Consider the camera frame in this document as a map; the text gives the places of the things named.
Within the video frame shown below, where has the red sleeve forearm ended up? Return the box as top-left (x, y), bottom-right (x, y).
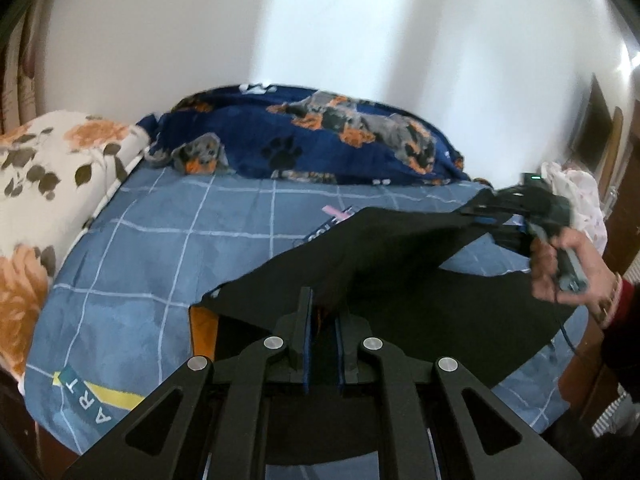
top-left (601, 275), bottom-right (639, 330)

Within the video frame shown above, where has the person's right hand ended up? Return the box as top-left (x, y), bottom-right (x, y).
top-left (530, 228), bottom-right (623, 328)

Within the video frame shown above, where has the white patterned cloth pile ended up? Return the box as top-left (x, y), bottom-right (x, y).
top-left (540, 162), bottom-right (608, 255)

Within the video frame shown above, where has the brown wooden door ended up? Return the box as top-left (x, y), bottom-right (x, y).
top-left (568, 75), bottom-right (624, 182)

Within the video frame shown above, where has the navy dog print blanket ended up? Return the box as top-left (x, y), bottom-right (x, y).
top-left (138, 84), bottom-right (468, 185)

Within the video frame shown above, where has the blue checked bed sheet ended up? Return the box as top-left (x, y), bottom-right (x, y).
top-left (22, 164), bottom-right (591, 480)

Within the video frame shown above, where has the white floral quilt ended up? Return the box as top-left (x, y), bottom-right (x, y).
top-left (1, 110), bottom-right (150, 385)

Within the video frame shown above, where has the black cable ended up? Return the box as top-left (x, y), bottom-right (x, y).
top-left (546, 284), bottom-right (582, 361)

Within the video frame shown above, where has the brown wooden bed frame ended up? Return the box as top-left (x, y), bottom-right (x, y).
top-left (1, 370), bottom-right (78, 479)

